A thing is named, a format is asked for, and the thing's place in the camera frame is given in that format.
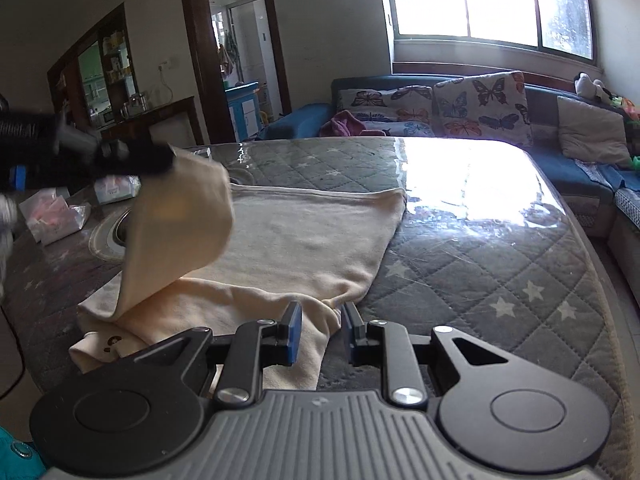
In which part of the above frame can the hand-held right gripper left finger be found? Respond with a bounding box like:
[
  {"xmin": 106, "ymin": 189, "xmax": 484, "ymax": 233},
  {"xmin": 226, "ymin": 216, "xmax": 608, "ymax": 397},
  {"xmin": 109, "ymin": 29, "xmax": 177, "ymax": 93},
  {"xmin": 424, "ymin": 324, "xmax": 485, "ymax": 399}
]
[{"xmin": 120, "ymin": 301, "xmax": 303, "ymax": 407}]

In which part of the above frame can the dark wooden sideboard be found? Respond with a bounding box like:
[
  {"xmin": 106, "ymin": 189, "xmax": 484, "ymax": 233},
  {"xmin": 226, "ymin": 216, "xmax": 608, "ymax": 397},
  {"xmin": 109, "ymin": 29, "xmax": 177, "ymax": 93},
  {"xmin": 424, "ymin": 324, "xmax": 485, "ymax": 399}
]
[{"xmin": 99, "ymin": 96, "xmax": 205, "ymax": 149}]

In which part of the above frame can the black cable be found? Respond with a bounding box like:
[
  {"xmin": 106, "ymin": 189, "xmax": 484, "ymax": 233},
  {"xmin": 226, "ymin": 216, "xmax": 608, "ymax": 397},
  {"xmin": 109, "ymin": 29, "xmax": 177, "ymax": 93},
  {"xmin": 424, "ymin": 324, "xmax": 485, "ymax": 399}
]
[{"xmin": 0, "ymin": 304, "xmax": 27, "ymax": 397}]

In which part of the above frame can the dark wooden door frame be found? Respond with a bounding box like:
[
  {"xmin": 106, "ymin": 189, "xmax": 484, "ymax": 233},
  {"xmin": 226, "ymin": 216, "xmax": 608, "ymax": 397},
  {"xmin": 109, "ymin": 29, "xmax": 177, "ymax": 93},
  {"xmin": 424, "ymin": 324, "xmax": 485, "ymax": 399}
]
[{"xmin": 178, "ymin": 0, "xmax": 294, "ymax": 145}]

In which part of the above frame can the large butterfly print cushion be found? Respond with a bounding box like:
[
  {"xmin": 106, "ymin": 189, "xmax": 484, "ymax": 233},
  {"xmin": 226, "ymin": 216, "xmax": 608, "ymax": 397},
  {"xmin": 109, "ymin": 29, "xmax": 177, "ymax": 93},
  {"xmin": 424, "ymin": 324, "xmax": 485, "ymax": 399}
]
[{"xmin": 432, "ymin": 71, "xmax": 534, "ymax": 148}]

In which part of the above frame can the small clear plastic bag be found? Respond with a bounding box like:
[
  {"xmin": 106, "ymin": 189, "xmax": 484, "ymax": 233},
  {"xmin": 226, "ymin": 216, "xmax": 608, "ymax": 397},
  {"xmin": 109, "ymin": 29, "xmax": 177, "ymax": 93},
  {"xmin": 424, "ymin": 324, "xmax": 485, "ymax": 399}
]
[{"xmin": 92, "ymin": 174, "xmax": 142, "ymax": 206}]

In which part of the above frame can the panda plush toy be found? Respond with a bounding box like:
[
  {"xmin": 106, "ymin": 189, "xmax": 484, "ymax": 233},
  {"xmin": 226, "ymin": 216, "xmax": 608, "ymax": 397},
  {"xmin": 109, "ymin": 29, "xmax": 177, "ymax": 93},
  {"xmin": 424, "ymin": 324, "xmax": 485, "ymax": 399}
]
[{"xmin": 573, "ymin": 72, "xmax": 615, "ymax": 102}]

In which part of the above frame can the pink cloth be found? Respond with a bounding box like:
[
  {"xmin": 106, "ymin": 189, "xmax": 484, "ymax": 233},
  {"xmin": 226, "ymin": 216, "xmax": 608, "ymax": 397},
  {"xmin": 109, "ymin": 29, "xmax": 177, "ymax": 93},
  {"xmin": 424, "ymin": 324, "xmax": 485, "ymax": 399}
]
[{"xmin": 319, "ymin": 111, "xmax": 387, "ymax": 138}]

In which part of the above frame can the plastic bag with pink contents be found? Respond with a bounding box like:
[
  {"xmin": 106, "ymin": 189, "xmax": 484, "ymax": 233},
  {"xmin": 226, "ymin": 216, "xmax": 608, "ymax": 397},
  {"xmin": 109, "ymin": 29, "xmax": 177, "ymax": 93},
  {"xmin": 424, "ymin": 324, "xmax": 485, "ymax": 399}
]
[{"xmin": 19, "ymin": 187, "xmax": 92, "ymax": 247}]

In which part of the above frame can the green toy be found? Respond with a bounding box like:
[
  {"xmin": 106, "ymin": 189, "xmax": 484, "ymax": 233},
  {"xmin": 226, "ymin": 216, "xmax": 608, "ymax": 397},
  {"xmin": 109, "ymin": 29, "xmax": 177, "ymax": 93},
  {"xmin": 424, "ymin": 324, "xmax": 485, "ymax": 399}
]
[{"xmin": 609, "ymin": 94, "xmax": 640, "ymax": 122}]

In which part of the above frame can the grey quilted star tablecloth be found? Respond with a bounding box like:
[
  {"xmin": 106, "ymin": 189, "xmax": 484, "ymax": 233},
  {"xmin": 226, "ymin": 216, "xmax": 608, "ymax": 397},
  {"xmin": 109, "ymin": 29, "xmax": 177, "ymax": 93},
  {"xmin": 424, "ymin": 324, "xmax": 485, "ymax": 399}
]
[{"xmin": 0, "ymin": 136, "xmax": 637, "ymax": 480}]

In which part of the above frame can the blue patterned sofa cover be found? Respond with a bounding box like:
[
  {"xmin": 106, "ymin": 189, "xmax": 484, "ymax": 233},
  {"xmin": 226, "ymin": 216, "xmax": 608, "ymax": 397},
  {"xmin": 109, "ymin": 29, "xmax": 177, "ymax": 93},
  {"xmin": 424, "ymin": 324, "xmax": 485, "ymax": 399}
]
[{"xmin": 574, "ymin": 159, "xmax": 640, "ymax": 192}]

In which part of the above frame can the window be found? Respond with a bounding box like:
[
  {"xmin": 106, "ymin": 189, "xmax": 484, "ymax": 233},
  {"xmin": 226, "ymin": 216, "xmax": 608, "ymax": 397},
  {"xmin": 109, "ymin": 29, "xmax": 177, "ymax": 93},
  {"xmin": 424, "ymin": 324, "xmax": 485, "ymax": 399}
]
[{"xmin": 376, "ymin": 0, "xmax": 597, "ymax": 62}]

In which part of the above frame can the round table hob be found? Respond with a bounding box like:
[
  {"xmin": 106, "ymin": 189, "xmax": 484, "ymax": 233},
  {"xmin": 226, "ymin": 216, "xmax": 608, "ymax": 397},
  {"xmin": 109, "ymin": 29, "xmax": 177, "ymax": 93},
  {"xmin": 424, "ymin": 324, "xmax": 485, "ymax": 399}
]
[{"xmin": 88, "ymin": 207, "xmax": 137, "ymax": 262}]

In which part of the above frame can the metal kettle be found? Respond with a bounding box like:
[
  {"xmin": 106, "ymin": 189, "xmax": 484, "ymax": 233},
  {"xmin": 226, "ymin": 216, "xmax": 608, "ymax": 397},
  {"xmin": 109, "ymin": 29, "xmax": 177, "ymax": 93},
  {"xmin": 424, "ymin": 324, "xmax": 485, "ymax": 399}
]
[{"xmin": 121, "ymin": 92, "xmax": 152, "ymax": 117}]

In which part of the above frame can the small butterfly print cushion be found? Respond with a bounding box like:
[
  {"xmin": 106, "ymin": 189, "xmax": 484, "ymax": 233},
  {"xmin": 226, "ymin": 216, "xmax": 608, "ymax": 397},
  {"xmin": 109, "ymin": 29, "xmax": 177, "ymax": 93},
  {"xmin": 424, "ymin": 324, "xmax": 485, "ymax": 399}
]
[{"xmin": 336, "ymin": 85, "xmax": 435, "ymax": 137}]

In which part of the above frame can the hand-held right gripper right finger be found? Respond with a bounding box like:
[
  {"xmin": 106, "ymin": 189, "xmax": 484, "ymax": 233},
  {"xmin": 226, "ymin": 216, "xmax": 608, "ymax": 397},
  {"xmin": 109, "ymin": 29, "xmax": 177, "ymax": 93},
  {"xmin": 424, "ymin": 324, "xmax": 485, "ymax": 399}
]
[{"xmin": 341, "ymin": 302, "xmax": 511, "ymax": 407}]

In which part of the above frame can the teal clothing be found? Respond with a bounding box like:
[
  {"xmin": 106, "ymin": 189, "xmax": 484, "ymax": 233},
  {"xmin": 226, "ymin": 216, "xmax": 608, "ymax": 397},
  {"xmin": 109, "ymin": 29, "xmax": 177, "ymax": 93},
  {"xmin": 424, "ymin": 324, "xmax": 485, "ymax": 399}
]
[{"xmin": 0, "ymin": 426, "xmax": 50, "ymax": 480}]

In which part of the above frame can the cream cloth towel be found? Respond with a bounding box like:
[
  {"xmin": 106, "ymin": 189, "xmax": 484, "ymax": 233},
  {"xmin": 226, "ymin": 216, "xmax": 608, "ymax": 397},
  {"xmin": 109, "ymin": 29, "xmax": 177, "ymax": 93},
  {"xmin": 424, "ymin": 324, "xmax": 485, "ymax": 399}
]
[{"xmin": 69, "ymin": 146, "xmax": 407, "ymax": 392}]

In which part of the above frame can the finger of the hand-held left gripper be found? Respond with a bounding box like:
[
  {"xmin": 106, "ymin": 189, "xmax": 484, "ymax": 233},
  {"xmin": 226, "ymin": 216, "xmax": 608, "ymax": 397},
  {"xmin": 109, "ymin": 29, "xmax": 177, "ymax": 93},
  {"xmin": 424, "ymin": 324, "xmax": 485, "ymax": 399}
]
[{"xmin": 97, "ymin": 140, "xmax": 176, "ymax": 178}]

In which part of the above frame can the beige pillow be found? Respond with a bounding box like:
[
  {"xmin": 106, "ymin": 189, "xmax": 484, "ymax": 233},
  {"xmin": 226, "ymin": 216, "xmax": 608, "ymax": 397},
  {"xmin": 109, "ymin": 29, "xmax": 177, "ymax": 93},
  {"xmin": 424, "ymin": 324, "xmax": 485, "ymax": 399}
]
[{"xmin": 556, "ymin": 95, "xmax": 633, "ymax": 169}]

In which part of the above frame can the blue sofa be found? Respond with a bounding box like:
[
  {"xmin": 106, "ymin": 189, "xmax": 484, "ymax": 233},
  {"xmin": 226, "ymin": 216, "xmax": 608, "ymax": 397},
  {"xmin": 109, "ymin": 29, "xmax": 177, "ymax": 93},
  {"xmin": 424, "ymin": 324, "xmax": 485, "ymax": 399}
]
[{"xmin": 259, "ymin": 71, "xmax": 640, "ymax": 261}]

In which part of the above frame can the blue cabinet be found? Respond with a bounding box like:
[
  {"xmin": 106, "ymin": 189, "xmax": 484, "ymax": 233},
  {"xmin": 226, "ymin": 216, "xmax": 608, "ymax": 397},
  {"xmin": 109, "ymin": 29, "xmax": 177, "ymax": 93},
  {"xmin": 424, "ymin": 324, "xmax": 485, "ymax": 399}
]
[{"xmin": 224, "ymin": 81, "xmax": 262, "ymax": 142}]

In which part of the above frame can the wooden wall shelf unit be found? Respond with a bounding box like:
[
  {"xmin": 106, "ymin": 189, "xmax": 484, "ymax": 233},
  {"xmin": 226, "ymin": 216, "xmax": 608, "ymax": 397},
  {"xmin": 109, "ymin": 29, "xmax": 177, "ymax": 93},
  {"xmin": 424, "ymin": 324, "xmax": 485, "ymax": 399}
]
[{"xmin": 46, "ymin": 2, "xmax": 140, "ymax": 130}]

